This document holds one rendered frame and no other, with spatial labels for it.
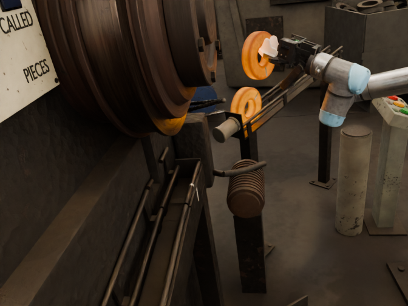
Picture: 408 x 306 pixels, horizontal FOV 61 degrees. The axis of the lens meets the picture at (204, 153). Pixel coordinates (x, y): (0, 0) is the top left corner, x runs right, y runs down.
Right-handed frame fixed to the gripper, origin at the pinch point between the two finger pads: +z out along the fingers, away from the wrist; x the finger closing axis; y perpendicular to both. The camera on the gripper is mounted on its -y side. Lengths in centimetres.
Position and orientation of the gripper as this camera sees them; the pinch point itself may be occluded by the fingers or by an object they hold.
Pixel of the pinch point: (259, 50)
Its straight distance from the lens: 121.2
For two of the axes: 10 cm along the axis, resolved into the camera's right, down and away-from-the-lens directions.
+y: 0.5, -7.7, -6.3
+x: -6.8, 4.4, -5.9
